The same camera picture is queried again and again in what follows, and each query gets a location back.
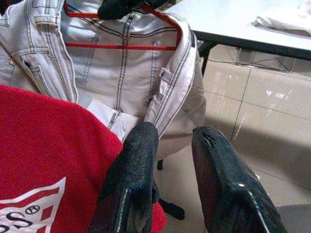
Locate red plastic hanger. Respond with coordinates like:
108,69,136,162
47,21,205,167
63,0,183,51

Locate red t-shirt white print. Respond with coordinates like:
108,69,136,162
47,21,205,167
0,83,168,233

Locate grey robot left leg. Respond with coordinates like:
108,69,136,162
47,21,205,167
276,203,311,233

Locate cream cotton garment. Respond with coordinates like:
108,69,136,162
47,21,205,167
250,14,311,37

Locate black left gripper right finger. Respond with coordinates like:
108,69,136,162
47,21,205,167
191,124,289,233

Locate grey table black legs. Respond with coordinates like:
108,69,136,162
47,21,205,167
167,0,311,61

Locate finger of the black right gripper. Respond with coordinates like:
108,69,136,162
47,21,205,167
128,0,153,14
98,0,131,20

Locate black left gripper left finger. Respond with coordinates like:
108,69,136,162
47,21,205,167
88,122,160,233

